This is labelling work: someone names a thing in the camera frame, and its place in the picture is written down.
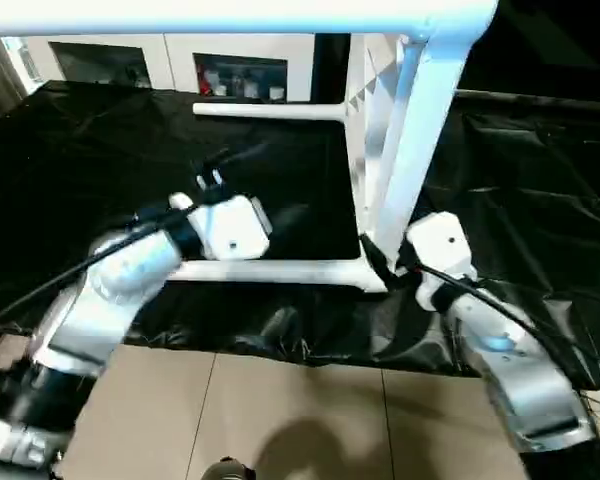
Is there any black plastic mat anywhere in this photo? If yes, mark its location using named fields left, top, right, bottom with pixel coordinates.
left=0, top=80, right=600, bottom=391

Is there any black low shelf board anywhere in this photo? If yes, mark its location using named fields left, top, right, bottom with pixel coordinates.
left=455, top=90, right=600, bottom=113

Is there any grey and black robot foot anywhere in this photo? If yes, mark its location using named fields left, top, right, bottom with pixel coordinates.
left=202, top=458, right=255, bottom=480

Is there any white sideboard cabinet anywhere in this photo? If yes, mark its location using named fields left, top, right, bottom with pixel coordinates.
left=0, top=35, right=351, bottom=103

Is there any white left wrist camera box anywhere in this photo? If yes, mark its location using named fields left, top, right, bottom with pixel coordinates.
left=185, top=193, right=274, bottom=263

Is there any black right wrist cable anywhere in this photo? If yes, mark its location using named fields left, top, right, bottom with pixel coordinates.
left=416, top=262, right=600, bottom=401

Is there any white plastic table top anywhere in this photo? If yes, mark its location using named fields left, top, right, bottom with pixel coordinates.
left=342, top=5, right=501, bottom=296

